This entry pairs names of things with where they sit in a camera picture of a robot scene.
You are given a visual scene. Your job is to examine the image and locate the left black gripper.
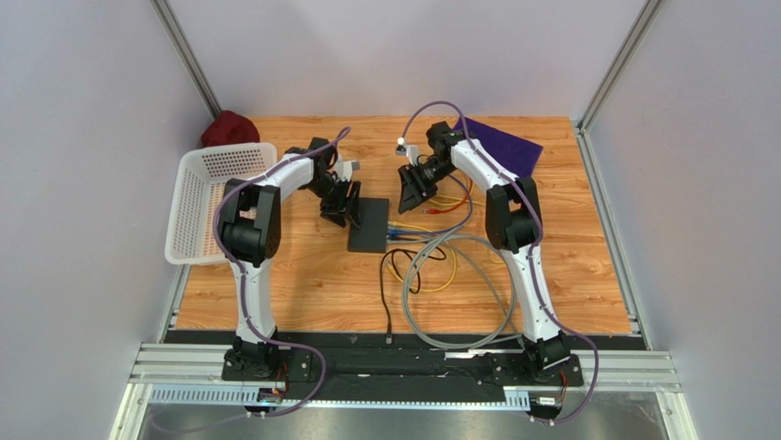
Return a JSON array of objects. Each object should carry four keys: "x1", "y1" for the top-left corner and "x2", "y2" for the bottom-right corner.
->
[{"x1": 304, "y1": 176, "x2": 361, "y2": 228}]

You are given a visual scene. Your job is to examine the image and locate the orange network cable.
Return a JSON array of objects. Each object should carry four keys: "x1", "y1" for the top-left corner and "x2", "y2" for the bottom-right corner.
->
[{"x1": 423, "y1": 176, "x2": 472, "y2": 217}]

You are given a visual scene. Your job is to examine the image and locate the black network switch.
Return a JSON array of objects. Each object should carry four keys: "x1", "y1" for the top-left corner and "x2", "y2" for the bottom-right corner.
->
[{"x1": 347, "y1": 197, "x2": 390, "y2": 254}]

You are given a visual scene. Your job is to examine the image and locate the blue network cable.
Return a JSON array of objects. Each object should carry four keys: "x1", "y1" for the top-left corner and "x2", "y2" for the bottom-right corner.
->
[{"x1": 386, "y1": 173, "x2": 475, "y2": 240}]

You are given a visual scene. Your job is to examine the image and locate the black network cable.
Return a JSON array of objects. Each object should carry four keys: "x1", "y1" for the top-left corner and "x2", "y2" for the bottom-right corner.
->
[{"x1": 379, "y1": 244, "x2": 448, "y2": 346}]

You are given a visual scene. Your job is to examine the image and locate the grey network cable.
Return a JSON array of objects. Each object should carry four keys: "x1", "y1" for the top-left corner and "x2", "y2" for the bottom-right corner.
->
[{"x1": 385, "y1": 233, "x2": 526, "y2": 351}]

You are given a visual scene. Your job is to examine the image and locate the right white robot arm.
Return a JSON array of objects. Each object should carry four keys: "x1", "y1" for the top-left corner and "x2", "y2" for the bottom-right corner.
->
[{"x1": 396, "y1": 122, "x2": 571, "y2": 383}]

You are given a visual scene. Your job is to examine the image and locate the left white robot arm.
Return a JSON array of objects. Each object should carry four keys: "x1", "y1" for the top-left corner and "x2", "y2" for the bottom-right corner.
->
[{"x1": 213, "y1": 137, "x2": 362, "y2": 381}]

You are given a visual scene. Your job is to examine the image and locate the purple cloth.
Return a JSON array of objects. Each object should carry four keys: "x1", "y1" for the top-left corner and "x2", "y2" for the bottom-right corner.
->
[{"x1": 466, "y1": 118, "x2": 543, "y2": 178}]

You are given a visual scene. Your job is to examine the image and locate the dark red cloth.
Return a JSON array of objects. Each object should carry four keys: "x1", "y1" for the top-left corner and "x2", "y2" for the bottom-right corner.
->
[{"x1": 200, "y1": 110, "x2": 260, "y2": 148}]

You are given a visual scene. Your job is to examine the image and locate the white plastic basket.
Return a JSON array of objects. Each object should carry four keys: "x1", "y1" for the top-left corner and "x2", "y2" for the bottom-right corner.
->
[{"x1": 164, "y1": 142, "x2": 278, "y2": 265}]

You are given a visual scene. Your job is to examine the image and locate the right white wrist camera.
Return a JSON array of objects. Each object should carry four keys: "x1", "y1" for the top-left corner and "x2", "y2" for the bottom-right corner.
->
[{"x1": 395, "y1": 137, "x2": 420, "y2": 165}]

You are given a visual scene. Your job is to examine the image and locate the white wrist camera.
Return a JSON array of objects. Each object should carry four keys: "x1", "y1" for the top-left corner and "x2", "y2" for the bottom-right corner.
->
[
  {"x1": 334, "y1": 159, "x2": 360, "y2": 182},
  {"x1": 395, "y1": 137, "x2": 420, "y2": 165}
]

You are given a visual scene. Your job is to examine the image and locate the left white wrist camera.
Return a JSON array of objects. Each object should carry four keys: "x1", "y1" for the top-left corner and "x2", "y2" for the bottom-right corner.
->
[{"x1": 334, "y1": 159, "x2": 360, "y2": 182}]

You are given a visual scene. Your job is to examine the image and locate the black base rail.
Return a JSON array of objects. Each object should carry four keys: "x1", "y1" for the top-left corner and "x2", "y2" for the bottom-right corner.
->
[{"x1": 221, "y1": 331, "x2": 585, "y2": 403}]

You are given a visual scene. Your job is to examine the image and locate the aluminium frame rail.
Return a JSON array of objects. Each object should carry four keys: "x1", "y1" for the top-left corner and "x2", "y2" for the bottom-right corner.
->
[{"x1": 128, "y1": 344, "x2": 681, "y2": 411}]

